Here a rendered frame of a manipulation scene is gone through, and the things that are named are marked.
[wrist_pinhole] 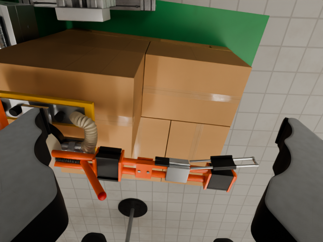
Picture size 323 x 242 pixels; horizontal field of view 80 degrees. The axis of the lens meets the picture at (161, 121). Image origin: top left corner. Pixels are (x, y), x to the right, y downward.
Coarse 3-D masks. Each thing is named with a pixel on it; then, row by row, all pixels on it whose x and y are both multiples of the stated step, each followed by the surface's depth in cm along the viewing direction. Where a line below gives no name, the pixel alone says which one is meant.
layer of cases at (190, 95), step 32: (64, 32) 129; (160, 64) 108; (192, 64) 107; (224, 64) 107; (160, 96) 118; (192, 96) 117; (224, 96) 117; (160, 128) 130; (192, 128) 130; (224, 128) 129
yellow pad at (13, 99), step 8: (0, 96) 61; (8, 96) 61; (16, 96) 61; (24, 96) 61; (32, 96) 62; (40, 96) 62; (8, 104) 62; (16, 104) 62; (32, 104) 62; (40, 104) 62; (48, 104) 62; (56, 104) 62; (64, 104) 62; (72, 104) 62; (80, 104) 62; (88, 104) 62; (8, 112) 64; (16, 112) 61; (56, 112) 64; (64, 112) 64; (80, 112) 63; (88, 112) 64; (56, 120) 62; (64, 120) 65
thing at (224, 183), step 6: (204, 174) 64; (210, 174) 59; (216, 174) 59; (222, 174) 59; (228, 174) 59; (234, 174) 60; (210, 180) 60; (216, 180) 60; (222, 180) 60; (228, 180) 60; (234, 180) 60; (204, 186) 62; (210, 186) 62; (216, 186) 62; (222, 186) 62; (228, 186) 61
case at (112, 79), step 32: (0, 64) 69; (32, 64) 71; (64, 64) 75; (96, 64) 79; (128, 64) 84; (64, 96) 75; (96, 96) 75; (128, 96) 75; (64, 128) 83; (128, 128) 83
